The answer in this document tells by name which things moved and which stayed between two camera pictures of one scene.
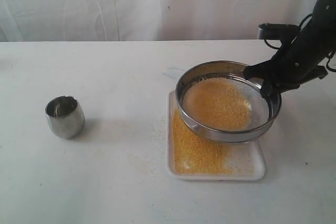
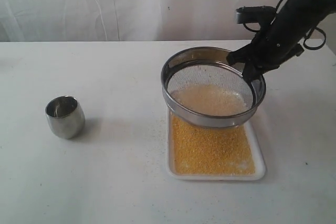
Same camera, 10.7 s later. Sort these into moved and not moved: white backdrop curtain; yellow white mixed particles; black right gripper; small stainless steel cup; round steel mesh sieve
Moved: black right gripper; round steel mesh sieve; yellow white mixed particles
Not moved: white backdrop curtain; small stainless steel cup
